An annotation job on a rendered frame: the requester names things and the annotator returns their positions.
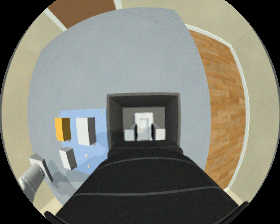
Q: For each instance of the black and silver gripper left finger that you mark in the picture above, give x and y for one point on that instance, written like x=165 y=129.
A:
x=131 y=134

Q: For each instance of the small orange block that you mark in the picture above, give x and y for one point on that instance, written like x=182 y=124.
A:
x=63 y=131

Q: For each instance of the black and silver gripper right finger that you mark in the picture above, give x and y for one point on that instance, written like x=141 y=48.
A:
x=157 y=133

